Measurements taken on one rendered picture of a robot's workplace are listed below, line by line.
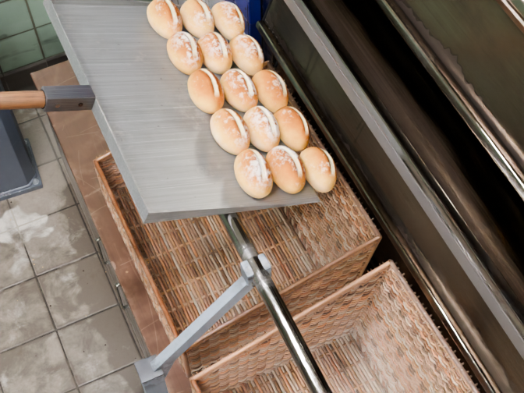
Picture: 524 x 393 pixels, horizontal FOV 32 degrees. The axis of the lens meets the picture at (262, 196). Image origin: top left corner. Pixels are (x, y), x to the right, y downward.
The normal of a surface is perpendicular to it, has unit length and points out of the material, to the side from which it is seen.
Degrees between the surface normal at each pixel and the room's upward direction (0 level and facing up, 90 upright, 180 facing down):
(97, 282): 0
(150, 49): 25
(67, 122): 0
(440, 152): 9
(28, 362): 0
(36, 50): 90
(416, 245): 70
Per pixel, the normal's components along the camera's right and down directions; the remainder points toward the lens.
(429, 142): 0.13, -0.59
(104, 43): 0.36, -0.65
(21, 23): 0.43, 0.76
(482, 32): -0.86, 0.15
